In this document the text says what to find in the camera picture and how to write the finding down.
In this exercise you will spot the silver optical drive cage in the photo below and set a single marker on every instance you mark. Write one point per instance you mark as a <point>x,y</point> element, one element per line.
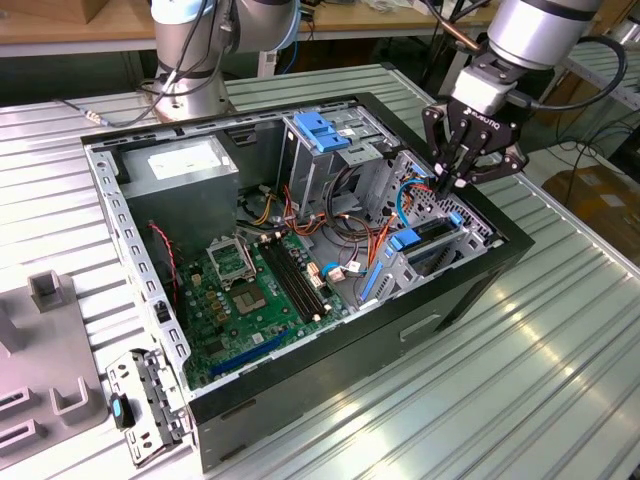
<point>310,170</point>

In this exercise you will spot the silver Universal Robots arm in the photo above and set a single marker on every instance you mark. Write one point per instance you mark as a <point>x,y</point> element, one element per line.
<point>530,30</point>

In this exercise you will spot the black blue bracket latch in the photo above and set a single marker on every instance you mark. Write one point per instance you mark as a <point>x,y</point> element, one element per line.
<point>121,411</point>

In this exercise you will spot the wooden desk white frame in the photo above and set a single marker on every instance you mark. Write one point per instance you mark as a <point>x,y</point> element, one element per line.
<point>360,22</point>

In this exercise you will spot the silver disk bay cage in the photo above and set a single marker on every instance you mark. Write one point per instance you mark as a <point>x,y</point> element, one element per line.
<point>395,280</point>

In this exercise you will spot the silver expansion slot bracket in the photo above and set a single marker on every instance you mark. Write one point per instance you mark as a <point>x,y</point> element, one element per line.
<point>150,410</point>

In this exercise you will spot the black stand pole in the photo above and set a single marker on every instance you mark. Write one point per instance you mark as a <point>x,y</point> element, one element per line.
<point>440,65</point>

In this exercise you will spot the green motherboard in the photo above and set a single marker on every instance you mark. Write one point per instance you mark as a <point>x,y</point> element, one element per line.
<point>265,330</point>

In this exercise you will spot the black RAM slot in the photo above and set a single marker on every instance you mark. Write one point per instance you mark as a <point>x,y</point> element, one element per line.
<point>302,277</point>
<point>285,282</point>

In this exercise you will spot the metal slat side table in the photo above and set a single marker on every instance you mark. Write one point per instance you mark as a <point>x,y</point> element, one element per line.
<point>615,85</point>

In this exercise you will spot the blue expansion slot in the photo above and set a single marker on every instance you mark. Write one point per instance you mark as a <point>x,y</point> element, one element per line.
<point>240,361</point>

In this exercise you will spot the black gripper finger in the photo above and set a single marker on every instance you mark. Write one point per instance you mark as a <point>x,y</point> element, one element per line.
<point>500,167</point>
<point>432,135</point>

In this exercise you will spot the blue plastic drive latch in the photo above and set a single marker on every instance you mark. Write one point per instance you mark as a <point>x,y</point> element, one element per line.
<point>320,131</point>

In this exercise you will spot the hard disk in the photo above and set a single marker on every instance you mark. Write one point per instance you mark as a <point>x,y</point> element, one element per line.
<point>405,242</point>

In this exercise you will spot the grey square chipset chip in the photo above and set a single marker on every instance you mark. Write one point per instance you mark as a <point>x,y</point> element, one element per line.
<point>249,300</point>

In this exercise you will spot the metal CPU socket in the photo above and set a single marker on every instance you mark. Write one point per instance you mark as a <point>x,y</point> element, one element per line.
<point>231,260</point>

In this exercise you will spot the grey parts rack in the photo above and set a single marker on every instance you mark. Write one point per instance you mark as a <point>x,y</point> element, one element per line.
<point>45,360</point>

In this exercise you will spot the black open PC case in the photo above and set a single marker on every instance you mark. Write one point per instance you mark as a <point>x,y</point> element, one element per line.
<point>325,370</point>

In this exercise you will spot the brown cardboard box on floor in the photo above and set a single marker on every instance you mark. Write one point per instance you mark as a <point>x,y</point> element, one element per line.
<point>600,210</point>

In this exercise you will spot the grey power supply unit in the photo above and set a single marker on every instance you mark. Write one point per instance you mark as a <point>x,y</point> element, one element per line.
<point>185,200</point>

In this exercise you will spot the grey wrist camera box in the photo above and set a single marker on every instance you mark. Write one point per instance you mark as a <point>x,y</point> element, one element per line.
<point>480,85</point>

